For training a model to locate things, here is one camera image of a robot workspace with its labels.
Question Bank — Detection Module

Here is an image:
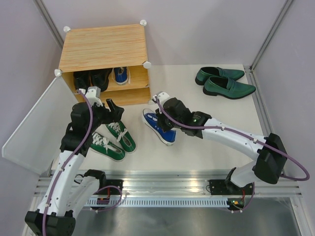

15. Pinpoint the green sneaker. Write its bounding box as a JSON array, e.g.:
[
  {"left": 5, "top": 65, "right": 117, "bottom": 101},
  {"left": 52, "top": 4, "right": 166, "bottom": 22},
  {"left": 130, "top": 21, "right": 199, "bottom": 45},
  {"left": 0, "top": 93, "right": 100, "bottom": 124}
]
[
  {"left": 106, "top": 121, "right": 136, "bottom": 153},
  {"left": 90, "top": 132, "right": 126, "bottom": 162}
]

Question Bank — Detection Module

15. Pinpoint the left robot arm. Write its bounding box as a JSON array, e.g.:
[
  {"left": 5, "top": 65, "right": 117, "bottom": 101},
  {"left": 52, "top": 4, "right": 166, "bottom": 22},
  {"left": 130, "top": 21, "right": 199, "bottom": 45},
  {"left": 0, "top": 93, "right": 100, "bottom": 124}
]
[{"left": 25, "top": 99, "right": 124, "bottom": 236}]

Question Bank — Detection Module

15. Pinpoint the wooden two-shelf shoe cabinet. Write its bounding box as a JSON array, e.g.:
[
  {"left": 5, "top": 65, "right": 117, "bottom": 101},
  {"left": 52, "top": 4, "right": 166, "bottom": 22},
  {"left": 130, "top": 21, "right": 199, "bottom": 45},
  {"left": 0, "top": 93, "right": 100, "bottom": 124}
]
[{"left": 55, "top": 20, "right": 151, "bottom": 105}]

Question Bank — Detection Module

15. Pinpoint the white translucent cabinet door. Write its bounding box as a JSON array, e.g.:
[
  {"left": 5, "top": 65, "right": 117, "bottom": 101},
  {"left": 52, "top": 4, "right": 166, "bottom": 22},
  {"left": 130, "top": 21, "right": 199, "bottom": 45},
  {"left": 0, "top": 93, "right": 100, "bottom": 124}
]
[{"left": 2, "top": 77, "right": 78, "bottom": 174}]

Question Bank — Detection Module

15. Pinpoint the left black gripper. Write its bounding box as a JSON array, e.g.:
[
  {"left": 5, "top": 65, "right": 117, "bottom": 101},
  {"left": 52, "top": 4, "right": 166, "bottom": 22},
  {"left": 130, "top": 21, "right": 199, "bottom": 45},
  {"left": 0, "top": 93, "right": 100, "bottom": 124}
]
[{"left": 86, "top": 99, "right": 124, "bottom": 133}]

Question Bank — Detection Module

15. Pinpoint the green loafer front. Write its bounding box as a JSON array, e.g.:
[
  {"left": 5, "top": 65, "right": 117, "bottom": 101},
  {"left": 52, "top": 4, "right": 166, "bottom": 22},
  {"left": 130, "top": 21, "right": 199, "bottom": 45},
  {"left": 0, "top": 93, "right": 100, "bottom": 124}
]
[{"left": 203, "top": 76, "right": 256, "bottom": 100}]

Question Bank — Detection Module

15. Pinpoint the aluminium mounting rail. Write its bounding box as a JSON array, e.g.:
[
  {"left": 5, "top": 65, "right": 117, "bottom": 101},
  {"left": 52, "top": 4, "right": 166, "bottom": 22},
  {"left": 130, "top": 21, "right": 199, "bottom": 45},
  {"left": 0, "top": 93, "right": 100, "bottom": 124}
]
[{"left": 34, "top": 169, "right": 303, "bottom": 197}]

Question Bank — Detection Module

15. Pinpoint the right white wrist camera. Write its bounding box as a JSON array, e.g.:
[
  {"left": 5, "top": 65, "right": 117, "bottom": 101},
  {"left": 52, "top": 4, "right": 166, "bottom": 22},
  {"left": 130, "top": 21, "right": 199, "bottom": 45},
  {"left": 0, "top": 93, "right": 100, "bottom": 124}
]
[{"left": 152, "top": 91, "right": 171, "bottom": 105}]

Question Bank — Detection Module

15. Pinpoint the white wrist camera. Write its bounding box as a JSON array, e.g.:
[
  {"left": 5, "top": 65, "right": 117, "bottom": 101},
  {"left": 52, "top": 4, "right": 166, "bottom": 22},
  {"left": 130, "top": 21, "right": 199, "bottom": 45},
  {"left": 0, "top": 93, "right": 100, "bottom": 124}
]
[
  {"left": 77, "top": 86, "right": 103, "bottom": 107},
  {"left": 152, "top": 91, "right": 171, "bottom": 105}
]

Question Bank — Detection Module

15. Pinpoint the right aluminium frame post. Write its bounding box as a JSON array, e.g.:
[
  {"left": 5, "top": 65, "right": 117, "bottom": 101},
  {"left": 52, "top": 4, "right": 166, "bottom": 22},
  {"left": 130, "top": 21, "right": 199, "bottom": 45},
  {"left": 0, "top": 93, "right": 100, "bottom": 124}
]
[{"left": 249, "top": 0, "right": 296, "bottom": 72}]

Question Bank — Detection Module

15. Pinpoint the purple cable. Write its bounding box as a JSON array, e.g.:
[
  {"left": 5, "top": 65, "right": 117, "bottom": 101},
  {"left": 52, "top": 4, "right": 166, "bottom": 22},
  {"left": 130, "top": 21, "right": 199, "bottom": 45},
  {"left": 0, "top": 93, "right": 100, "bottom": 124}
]
[
  {"left": 154, "top": 96, "right": 310, "bottom": 214},
  {"left": 40, "top": 89, "right": 123, "bottom": 236}
]

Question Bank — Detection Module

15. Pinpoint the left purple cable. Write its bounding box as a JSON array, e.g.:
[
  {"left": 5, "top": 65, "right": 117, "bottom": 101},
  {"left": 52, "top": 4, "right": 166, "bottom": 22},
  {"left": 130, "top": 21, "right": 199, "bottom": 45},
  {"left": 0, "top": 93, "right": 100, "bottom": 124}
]
[{"left": 40, "top": 89, "right": 123, "bottom": 236}]

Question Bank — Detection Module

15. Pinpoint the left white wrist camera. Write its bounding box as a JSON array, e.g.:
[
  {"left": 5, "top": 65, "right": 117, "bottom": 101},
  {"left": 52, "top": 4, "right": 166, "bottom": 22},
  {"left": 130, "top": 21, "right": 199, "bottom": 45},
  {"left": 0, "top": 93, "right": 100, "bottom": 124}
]
[{"left": 77, "top": 86, "right": 103, "bottom": 107}]

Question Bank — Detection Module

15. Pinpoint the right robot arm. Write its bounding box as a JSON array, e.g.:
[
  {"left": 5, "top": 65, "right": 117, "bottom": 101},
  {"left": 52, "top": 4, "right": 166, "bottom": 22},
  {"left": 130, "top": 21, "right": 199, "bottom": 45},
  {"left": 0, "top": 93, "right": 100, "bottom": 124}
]
[{"left": 153, "top": 95, "right": 287, "bottom": 194}]

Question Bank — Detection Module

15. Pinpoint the left aluminium frame post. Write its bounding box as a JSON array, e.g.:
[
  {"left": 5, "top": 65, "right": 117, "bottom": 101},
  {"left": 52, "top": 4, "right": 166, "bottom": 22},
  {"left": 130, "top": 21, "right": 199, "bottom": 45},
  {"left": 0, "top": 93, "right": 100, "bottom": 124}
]
[{"left": 33, "top": 0, "right": 64, "bottom": 49}]

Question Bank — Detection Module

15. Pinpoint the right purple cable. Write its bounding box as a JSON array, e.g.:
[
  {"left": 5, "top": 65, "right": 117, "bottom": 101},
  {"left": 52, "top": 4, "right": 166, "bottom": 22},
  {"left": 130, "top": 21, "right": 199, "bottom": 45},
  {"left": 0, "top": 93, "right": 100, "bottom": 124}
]
[{"left": 154, "top": 96, "right": 310, "bottom": 214}]

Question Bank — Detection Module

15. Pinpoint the white slotted cable duct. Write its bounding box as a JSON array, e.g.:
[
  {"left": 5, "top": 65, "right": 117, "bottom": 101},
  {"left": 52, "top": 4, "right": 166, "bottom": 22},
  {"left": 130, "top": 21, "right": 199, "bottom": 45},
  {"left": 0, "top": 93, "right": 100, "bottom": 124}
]
[{"left": 85, "top": 197, "right": 229, "bottom": 208}]

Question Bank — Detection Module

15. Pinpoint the blue sneaker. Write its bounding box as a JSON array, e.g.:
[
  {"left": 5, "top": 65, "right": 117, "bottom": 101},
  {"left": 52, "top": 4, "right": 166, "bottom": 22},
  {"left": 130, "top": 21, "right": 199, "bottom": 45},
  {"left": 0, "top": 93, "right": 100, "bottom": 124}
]
[
  {"left": 112, "top": 67, "right": 130, "bottom": 86},
  {"left": 142, "top": 108, "right": 177, "bottom": 146}
]

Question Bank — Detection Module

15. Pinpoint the black patent shoe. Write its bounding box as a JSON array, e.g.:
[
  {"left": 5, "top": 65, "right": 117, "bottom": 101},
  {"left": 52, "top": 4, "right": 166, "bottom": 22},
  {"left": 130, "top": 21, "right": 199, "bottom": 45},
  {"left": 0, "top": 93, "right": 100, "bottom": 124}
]
[
  {"left": 73, "top": 71, "right": 91, "bottom": 90},
  {"left": 90, "top": 68, "right": 112, "bottom": 92}
]

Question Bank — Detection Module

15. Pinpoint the green loafer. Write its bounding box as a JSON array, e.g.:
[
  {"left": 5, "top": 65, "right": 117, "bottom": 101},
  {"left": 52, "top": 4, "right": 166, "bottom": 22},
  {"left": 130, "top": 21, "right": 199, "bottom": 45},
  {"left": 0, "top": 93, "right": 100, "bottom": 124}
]
[
  {"left": 203, "top": 76, "right": 256, "bottom": 100},
  {"left": 195, "top": 66, "right": 245, "bottom": 86}
]

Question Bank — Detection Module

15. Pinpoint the aluminium frame post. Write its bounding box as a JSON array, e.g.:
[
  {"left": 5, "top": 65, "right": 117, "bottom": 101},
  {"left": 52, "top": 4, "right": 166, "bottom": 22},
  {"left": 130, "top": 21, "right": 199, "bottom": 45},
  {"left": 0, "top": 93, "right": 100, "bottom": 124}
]
[
  {"left": 249, "top": 0, "right": 296, "bottom": 72},
  {"left": 33, "top": 0, "right": 64, "bottom": 49}
]

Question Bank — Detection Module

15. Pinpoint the green loafer rear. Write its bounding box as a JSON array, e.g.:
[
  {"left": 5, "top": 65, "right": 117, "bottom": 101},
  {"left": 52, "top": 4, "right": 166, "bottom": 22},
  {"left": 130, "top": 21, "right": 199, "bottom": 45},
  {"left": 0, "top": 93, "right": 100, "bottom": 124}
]
[{"left": 195, "top": 66, "right": 245, "bottom": 86}]

